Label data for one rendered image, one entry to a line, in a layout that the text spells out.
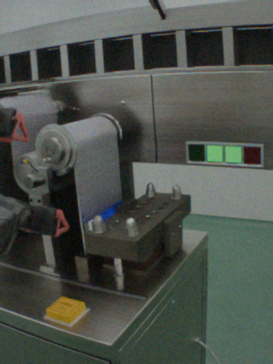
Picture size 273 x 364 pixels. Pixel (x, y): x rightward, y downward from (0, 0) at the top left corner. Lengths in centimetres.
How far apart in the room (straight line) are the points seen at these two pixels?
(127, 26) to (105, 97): 26
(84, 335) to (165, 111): 74
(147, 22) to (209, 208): 281
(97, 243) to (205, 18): 74
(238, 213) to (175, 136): 261
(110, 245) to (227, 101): 55
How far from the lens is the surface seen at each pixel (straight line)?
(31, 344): 111
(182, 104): 126
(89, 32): 142
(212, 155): 125
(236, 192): 377
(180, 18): 127
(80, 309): 96
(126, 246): 103
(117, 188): 130
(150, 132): 132
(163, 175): 397
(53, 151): 110
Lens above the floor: 144
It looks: 16 degrees down
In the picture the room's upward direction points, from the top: 4 degrees counter-clockwise
